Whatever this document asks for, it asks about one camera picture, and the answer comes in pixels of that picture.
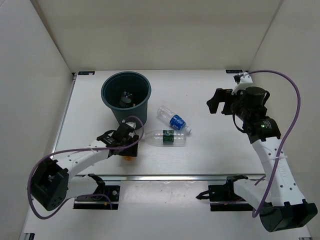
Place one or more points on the clear bottle black label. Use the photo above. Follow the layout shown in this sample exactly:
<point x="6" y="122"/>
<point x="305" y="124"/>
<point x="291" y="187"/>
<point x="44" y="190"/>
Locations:
<point x="126" y="99"/>

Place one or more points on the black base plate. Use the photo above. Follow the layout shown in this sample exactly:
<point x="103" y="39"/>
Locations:
<point x="222" y="199"/>
<point x="105" y="198"/>

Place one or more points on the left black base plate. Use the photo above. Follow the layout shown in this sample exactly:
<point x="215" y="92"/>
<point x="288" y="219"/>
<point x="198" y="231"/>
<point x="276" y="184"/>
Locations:
<point x="105" y="198"/>

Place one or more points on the left black corner label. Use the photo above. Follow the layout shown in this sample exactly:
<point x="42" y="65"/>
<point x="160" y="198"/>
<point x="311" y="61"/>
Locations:
<point x="86" y="73"/>

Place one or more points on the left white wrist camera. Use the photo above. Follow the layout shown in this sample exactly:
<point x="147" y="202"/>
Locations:
<point x="132" y="124"/>

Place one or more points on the orange plastic bottle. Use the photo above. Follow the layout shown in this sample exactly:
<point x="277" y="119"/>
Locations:
<point x="128" y="158"/>

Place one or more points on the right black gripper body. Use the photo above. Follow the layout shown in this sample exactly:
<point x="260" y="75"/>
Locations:
<point x="237" y="108"/>

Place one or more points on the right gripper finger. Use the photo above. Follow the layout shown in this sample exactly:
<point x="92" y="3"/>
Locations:
<point x="218" y="97"/>
<point x="227" y="109"/>

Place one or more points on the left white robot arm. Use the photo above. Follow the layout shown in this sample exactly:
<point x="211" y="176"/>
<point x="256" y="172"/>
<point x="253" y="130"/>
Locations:
<point x="54" y="180"/>

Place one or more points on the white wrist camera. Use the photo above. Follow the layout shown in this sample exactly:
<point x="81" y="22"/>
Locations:
<point x="243" y="81"/>
<point x="132" y="124"/>

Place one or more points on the black corner label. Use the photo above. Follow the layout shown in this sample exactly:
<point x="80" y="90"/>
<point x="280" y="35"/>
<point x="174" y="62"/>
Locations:
<point x="233" y="71"/>
<point x="86" y="73"/>

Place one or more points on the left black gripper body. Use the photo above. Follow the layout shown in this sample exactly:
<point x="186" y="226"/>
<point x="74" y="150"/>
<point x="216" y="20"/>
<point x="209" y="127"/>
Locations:
<point x="127" y="142"/>

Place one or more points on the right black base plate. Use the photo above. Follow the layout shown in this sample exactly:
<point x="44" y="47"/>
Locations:
<point x="222" y="199"/>

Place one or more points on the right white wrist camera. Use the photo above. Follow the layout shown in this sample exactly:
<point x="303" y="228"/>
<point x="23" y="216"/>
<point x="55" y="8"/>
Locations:
<point x="243" y="81"/>

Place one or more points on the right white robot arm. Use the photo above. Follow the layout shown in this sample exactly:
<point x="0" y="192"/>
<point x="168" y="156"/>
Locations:
<point x="280" y="204"/>

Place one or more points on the dark teal plastic bin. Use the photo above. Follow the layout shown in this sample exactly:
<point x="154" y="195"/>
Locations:
<point x="133" y="82"/>

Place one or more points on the right black corner label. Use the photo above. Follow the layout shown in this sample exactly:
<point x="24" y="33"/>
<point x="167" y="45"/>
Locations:
<point x="233" y="71"/>

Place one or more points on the clear bottle blue label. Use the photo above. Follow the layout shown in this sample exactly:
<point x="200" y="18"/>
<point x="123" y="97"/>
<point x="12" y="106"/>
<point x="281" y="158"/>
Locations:
<point x="172" y="119"/>

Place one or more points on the clear bottle green label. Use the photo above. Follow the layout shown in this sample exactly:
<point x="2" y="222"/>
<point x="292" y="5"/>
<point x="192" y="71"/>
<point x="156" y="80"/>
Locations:
<point x="165" y="138"/>

